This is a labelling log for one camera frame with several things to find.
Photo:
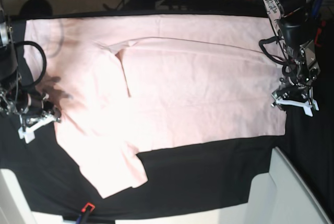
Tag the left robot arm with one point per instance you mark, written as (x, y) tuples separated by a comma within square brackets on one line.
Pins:
[(295, 25)]

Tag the black table cloth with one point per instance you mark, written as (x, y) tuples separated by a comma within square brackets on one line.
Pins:
[(181, 180)]

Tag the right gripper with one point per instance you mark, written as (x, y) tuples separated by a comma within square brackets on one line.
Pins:
[(35, 108)]

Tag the white panel left front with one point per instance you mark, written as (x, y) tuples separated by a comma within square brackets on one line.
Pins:
[(14, 206)]

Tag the white panel right front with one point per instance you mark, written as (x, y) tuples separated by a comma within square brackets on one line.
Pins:
[(281, 196)]

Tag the red blue clamp front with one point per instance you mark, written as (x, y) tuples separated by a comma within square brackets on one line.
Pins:
[(85, 213)]

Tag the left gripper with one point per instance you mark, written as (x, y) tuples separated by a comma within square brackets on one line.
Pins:
[(287, 85)]

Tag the white panel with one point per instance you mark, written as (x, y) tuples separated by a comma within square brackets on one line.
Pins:
[(281, 196), (14, 206)]

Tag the red clamp right side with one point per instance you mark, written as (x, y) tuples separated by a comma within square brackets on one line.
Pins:
[(320, 34)]

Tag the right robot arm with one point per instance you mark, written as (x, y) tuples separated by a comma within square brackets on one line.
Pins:
[(11, 79)]

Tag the blue clamp handle right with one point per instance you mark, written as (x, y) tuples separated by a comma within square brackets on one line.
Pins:
[(316, 7)]

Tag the pink T-shirt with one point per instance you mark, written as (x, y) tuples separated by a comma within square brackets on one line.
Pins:
[(133, 84)]

